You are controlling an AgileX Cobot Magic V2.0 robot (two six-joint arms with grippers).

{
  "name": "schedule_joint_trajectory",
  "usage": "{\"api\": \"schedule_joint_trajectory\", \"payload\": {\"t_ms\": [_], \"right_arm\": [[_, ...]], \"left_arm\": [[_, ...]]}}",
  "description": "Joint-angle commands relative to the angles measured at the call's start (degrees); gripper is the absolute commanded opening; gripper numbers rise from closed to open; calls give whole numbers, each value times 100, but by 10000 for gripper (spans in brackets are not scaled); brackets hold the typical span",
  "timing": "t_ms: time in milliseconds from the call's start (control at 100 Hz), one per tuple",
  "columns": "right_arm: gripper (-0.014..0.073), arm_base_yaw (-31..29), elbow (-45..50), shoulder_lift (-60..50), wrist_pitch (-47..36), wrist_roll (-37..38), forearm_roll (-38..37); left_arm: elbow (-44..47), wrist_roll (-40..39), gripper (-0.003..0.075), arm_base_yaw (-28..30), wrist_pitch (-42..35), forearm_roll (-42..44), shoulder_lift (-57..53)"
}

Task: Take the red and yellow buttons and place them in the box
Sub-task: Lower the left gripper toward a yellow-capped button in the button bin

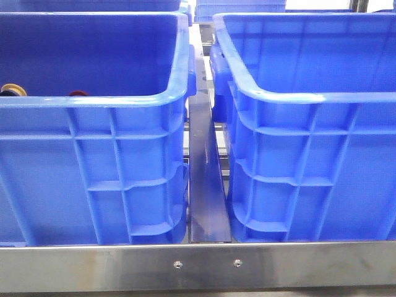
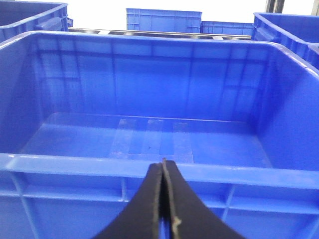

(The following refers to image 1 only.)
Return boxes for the red mushroom push button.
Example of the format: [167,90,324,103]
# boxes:
[69,90,89,97]

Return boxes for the yellow mushroom push button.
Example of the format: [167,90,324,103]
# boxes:
[1,83,27,97]

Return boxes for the metal divider bar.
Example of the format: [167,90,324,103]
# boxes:
[189,54,232,243]

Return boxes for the left blue plastic crate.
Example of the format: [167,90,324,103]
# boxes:
[1,12,196,247]

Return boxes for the blue plastic crate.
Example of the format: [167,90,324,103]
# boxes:
[212,12,395,242]
[1,12,196,247]

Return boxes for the right blue plastic crate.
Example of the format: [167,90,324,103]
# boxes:
[212,12,395,242]

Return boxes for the rear right blue crate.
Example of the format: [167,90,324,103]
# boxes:
[194,0,286,23]

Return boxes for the rear left blue crate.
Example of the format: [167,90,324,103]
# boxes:
[1,0,191,17]

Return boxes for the stainless steel front rail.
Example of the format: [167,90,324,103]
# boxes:
[1,241,395,293]

